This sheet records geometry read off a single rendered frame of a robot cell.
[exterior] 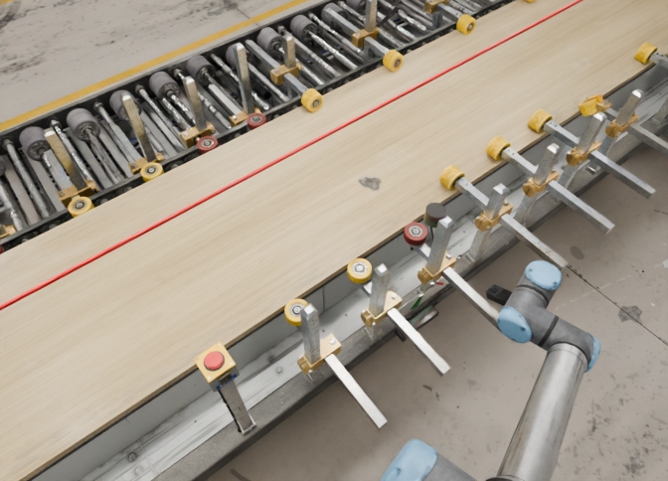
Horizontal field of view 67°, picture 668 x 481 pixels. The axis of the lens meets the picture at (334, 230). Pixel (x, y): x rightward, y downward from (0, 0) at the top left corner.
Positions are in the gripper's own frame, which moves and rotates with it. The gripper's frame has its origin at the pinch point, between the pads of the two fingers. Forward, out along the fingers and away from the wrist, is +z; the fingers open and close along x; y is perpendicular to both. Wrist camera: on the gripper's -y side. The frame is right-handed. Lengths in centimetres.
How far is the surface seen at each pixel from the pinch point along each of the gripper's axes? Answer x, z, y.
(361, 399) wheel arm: -50, -2, -10
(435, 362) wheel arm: -25.9, -3.0, -4.5
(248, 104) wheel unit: -11, -9, -136
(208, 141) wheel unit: -36, -11, -124
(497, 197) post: 19.0, -25.9, -27.5
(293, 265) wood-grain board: -42, -9, -56
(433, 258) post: -6.0, -13.0, -28.0
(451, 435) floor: -9, 83, 6
